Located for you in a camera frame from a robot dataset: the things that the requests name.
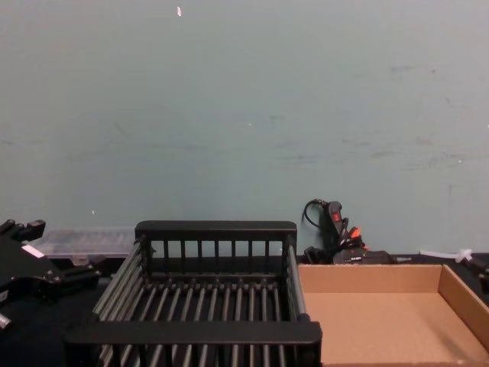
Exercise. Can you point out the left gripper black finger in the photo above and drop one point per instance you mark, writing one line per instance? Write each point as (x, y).
(26, 231)
(76, 281)

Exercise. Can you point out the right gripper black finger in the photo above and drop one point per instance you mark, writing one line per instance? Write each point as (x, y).
(482, 264)

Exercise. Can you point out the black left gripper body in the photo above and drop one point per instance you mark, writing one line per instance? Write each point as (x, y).
(23, 275)

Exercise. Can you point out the small white three-armed plastic piece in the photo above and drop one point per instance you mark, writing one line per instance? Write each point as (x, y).
(464, 254)

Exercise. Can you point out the clear plastic case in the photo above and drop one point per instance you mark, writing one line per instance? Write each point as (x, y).
(88, 241)

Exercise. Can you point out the black table cloth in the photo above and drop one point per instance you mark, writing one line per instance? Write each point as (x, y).
(38, 344)

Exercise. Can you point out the shallow brown cardboard tray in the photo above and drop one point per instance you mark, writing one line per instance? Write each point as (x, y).
(382, 325)

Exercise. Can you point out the black rack with steel bars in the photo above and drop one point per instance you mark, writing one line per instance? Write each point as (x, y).
(191, 336)

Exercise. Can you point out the plain pale wall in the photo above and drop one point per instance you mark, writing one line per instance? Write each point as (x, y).
(244, 114)

